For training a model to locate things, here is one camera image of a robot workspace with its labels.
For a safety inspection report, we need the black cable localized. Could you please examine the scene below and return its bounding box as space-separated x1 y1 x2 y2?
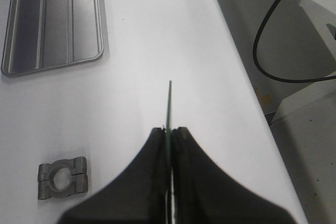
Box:
253 0 336 82

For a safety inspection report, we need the green perforated circuit board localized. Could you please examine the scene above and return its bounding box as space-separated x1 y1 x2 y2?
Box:
165 80 173 223

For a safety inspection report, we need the grey metal clamp block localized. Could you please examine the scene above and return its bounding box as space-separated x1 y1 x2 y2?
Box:
37 156 88 200

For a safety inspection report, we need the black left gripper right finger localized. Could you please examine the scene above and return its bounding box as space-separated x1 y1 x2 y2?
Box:
172 127 294 223

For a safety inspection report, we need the white machine base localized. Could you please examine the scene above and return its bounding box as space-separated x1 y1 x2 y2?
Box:
271 0 335 223

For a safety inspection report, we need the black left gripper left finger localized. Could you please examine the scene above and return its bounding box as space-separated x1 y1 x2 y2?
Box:
59 128 167 223

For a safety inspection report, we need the silver metal tray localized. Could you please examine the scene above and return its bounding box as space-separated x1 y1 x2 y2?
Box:
1 0 104 77

